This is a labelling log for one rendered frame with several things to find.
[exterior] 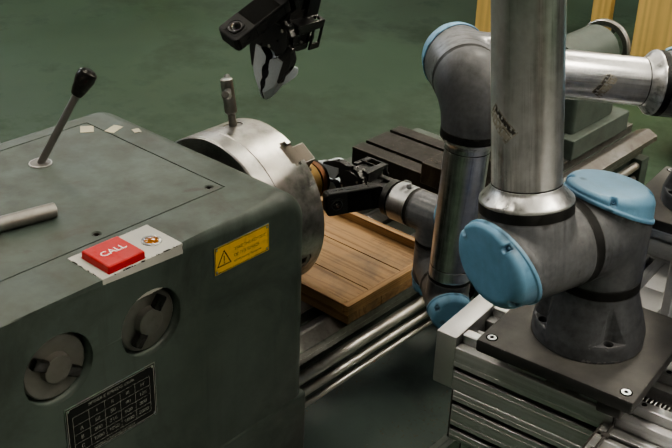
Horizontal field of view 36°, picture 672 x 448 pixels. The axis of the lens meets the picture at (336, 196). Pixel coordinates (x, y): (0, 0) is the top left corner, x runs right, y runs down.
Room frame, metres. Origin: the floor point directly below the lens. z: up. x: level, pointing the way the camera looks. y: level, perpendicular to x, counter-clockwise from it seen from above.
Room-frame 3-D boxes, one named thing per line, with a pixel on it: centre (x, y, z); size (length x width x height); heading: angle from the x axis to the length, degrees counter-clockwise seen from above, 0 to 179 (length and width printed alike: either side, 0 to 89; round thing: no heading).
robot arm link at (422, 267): (1.66, -0.19, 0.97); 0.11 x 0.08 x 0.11; 7
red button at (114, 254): (1.19, 0.29, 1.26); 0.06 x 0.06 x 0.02; 49
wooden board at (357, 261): (1.86, 0.01, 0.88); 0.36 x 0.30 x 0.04; 49
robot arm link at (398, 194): (1.73, -0.13, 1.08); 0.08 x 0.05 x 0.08; 139
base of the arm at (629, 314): (1.19, -0.35, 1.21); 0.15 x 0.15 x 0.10
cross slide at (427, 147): (2.14, -0.26, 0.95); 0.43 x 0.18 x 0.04; 49
